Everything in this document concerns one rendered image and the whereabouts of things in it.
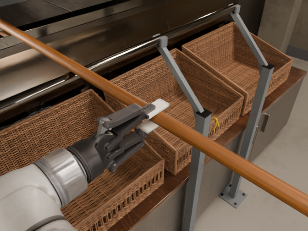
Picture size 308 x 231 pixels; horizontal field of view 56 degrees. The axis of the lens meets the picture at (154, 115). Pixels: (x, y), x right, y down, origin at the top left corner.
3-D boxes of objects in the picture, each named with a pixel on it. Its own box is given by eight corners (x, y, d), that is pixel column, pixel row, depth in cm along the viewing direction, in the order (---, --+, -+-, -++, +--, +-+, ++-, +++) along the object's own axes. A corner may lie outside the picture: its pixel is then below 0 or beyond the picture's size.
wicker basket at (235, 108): (104, 128, 152) (98, 84, 135) (173, 86, 185) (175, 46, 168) (175, 178, 126) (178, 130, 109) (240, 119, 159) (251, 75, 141)
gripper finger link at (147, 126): (147, 131, 61) (147, 134, 61) (169, 117, 65) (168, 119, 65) (137, 125, 63) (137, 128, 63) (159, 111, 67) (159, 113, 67)
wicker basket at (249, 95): (177, 85, 186) (179, 44, 169) (226, 56, 218) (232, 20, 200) (243, 118, 159) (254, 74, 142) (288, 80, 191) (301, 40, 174)
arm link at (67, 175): (39, 187, 53) (67, 169, 57) (67, 217, 48) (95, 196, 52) (25, 153, 48) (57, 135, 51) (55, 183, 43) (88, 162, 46)
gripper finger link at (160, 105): (137, 114, 61) (136, 112, 60) (159, 100, 65) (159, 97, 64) (147, 120, 59) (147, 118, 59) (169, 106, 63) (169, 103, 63)
